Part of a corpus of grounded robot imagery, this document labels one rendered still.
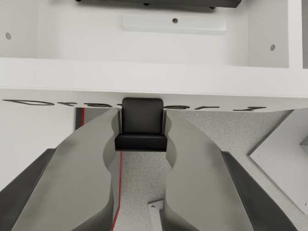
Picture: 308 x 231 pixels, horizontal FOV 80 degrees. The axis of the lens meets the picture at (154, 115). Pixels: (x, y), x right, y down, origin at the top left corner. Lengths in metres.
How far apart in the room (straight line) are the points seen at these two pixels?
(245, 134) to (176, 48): 1.00
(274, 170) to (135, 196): 0.78
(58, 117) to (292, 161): 1.20
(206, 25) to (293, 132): 1.12
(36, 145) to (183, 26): 0.25
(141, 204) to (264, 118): 0.85
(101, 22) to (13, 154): 0.22
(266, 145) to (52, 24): 1.14
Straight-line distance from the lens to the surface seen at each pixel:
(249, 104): 0.17
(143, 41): 0.22
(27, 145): 0.32
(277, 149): 1.24
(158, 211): 1.12
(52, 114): 0.30
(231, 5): 0.22
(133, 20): 0.21
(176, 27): 0.21
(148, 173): 1.07
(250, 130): 1.19
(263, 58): 0.21
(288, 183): 1.32
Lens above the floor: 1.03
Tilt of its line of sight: 86 degrees down
